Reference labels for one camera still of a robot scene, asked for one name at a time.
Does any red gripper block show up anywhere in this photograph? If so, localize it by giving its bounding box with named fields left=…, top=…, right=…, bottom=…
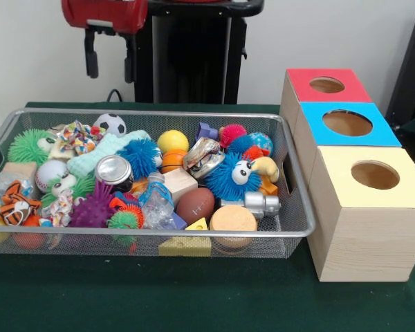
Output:
left=62, top=0, right=148, bottom=84

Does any multicoloured rope knot toy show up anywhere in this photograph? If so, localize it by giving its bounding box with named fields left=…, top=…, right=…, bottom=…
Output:
left=54, top=121, right=106, bottom=154

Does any clear mesh bin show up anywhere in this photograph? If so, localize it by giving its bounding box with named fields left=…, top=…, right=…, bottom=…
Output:
left=0, top=107, right=316, bottom=260

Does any wooden three-hole box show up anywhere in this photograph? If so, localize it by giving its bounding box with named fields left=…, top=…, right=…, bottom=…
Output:
left=279, top=68, right=415, bottom=283

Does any black and white soccer ball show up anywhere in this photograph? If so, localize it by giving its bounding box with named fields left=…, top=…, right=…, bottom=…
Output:
left=94, top=113, right=127, bottom=138

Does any mint green knit cloth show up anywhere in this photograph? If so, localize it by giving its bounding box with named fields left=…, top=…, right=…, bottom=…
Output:
left=67, top=130, right=153, bottom=178

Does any yellow ball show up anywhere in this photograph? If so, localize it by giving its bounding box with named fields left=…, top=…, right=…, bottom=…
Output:
left=157, top=129, right=190, bottom=154

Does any green spiky ball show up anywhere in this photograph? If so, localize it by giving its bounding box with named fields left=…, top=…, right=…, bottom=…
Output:
left=7, top=129, right=56, bottom=167

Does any purple spiky ball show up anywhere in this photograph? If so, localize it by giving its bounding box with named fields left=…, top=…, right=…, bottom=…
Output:
left=68, top=181, right=117, bottom=229

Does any blue fuzzy monster toy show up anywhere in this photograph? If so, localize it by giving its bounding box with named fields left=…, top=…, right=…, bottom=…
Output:
left=205, top=152, right=262, bottom=203

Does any brown toy football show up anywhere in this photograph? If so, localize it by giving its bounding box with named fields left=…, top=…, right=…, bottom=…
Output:
left=176, top=187, right=216, bottom=225

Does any orange tiger plush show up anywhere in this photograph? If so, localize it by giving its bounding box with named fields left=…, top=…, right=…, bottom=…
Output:
left=0, top=180, right=42, bottom=227

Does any yellow cheese wedge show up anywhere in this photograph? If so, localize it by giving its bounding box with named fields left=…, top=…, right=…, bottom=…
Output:
left=158, top=235, right=212, bottom=258

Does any dark green tablecloth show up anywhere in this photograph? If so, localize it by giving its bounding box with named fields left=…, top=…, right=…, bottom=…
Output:
left=0, top=102, right=415, bottom=332

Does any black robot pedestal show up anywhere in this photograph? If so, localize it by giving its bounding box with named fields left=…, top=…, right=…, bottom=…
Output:
left=131, top=0, right=265, bottom=104

